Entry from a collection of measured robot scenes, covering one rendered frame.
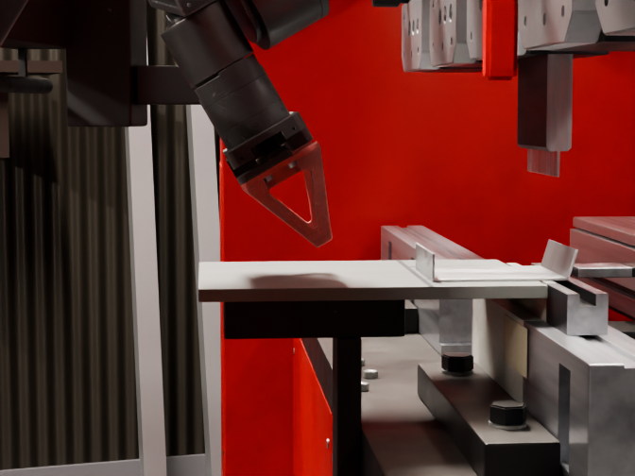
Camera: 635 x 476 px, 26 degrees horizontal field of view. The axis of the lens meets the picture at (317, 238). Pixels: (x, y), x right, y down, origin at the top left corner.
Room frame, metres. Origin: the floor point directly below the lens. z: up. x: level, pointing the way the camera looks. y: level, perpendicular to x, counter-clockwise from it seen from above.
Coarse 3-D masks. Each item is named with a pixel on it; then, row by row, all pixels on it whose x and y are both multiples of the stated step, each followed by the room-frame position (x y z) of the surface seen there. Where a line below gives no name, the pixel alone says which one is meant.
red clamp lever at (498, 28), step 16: (496, 0) 0.95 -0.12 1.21; (512, 0) 0.95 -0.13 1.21; (496, 16) 0.95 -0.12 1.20; (512, 16) 0.95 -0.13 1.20; (496, 32) 0.95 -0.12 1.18; (512, 32) 0.95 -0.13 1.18; (496, 48) 0.95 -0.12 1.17; (512, 48) 0.95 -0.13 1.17; (496, 64) 0.95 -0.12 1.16; (512, 64) 0.95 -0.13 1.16
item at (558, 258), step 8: (552, 240) 1.13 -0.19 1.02; (552, 248) 1.12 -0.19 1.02; (560, 248) 1.10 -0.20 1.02; (568, 248) 1.08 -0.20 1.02; (544, 256) 1.14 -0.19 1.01; (552, 256) 1.11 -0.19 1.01; (560, 256) 1.09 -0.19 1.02; (568, 256) 1.07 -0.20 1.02; (544, 264) 1.13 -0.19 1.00; (552, 264) 1.11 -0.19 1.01; (560, 264) 1.08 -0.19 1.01; (568, 264) 1.06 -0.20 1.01; (560, 272) 1.08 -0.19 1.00; (568, 272) 1.06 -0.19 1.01
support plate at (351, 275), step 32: (224, 288) 1.01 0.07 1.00; (256, 288) 1.01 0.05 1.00; (288, 288) 1.01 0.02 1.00; (320, 288) 1.01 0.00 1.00; (352, 288) 1.02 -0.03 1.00; (384, 288) 1.02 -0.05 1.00; (416, 288) 1.02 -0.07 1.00; (448, 288) 1.02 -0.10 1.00; (480, 288) 1.02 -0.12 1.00; (512, 288) 1.03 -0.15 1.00; (544, 288) 1.03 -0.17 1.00
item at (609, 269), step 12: (576, 264) 1.12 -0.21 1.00; (588, 264) 1.12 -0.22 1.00; (600, 264) 1.12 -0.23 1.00; (612, 264) 1.12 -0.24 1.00; (624, 264) 1.12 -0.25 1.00; (576, 276) 1.10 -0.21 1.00; (588, 276) 1.10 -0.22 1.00; (600, 276) 1.10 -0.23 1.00; (612, 276) 1.10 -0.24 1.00; (624, 276) 1.10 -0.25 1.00
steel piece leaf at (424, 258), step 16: (416, 256) 1.13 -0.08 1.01; (432, 256) 1.05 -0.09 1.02; (432, 272) 1.05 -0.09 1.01; (448, 272) 1.09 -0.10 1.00; (464, 272) 1.09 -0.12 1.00; (480, 272) 1.09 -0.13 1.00; (496, 272) 1.09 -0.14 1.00; (512, 272) 1.09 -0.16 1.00; (528, 272) 1.09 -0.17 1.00; (544, 272) 1.09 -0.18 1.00
